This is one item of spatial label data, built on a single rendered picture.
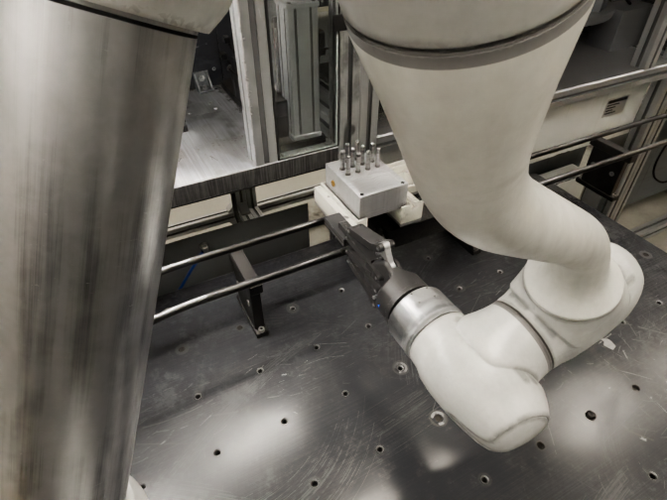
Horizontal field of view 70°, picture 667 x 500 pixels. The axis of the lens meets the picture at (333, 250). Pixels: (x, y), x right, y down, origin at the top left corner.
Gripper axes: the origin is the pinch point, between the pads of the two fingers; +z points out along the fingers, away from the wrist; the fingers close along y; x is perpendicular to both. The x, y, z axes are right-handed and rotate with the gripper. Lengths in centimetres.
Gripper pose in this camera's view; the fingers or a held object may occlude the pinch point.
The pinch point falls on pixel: (341, 228)
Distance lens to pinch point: 78.9
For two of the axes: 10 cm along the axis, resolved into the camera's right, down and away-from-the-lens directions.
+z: -4.7, -5.7, 6.8
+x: -8.8, 3.0, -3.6
